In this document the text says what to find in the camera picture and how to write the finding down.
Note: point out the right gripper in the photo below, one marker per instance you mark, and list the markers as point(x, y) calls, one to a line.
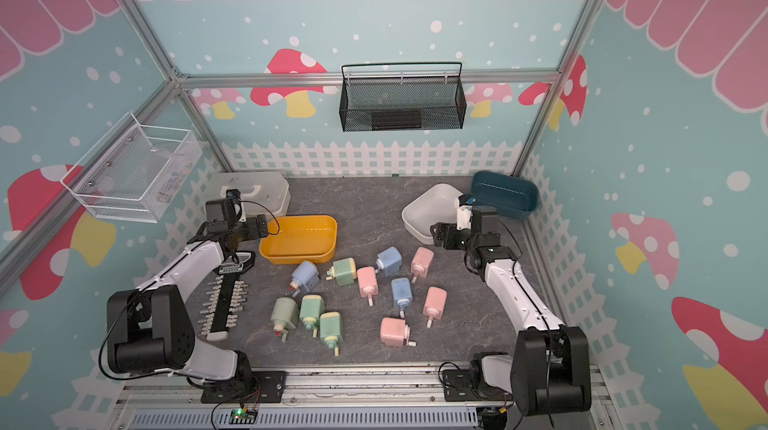
point(452, 232)

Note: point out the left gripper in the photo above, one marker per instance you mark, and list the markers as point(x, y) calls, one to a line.
point(253, 228)

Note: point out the white storage box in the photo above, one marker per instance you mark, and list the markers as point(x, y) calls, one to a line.
point(436, 205)

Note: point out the yellow storage box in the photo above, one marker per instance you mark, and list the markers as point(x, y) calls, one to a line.
point(295, 239)

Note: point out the teal storage box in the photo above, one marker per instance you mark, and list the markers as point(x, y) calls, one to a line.
point(512, 197)

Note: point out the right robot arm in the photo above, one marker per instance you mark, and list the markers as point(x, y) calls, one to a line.
point(549, 371)

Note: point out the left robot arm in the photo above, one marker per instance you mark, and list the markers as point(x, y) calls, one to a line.
point(150, 332)

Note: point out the pink sharpener upper right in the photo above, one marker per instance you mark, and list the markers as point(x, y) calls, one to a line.
point(421, 263)

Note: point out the pink sharpener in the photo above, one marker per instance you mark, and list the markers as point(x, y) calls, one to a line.
point(368, 284)
point(434, 305)
point(395, 332)
point(421, 263)

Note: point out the translucent lidded case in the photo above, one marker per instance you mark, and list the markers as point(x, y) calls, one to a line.
point(270, 189)

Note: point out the blue sharpener upper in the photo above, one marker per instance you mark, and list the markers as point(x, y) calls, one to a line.
point(388, 262)

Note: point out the blue sharpener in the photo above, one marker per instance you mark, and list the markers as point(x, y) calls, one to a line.
point(388, 262)
point(402, 295)
point(304, 279)

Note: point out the blue sharpener center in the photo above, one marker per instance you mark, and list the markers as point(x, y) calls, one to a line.
point(402, 295)

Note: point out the blue sharpener left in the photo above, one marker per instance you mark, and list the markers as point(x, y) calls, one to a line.
point(304, 279)

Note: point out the black tool rack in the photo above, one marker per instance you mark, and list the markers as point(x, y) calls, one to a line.
point(227, 294)

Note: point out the pink sharpener center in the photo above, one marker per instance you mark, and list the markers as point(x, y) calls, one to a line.
point(368, 284)

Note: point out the pale green sharpener left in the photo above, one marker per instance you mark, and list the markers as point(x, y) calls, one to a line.
point(284, 317)

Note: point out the green sharpener upper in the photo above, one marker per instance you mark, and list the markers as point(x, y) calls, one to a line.
point(343, 272)

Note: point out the green sharpener middle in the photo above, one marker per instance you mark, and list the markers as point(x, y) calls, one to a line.
point(311, 309)

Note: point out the pink sharpener bottom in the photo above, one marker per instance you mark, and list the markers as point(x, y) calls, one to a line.
point(395, 332)

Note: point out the green sharpener bottom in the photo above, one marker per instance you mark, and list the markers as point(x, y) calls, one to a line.
point(331, 331)

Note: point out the green circuit board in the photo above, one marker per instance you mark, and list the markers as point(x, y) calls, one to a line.
point(242, 416)

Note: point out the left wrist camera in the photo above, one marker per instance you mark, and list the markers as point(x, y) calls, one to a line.
point(223, 214)

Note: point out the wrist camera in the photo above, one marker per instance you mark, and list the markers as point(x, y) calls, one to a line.
point(464, 208)
point(223, 214)

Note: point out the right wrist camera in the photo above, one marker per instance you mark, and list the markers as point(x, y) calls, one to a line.
point(464, 208)

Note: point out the white wire mesh basket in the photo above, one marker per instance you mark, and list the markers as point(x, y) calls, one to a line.
point(134, 171)

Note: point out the black wire mesh basket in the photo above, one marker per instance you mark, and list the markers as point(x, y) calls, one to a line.
point(402, 97)

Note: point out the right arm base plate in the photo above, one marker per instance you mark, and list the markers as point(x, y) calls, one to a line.
point(461, 385)

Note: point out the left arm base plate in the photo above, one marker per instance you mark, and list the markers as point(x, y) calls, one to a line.
point(266, 387)

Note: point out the aluminium rail frame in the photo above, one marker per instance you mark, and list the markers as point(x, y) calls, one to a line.
point(367, 396)

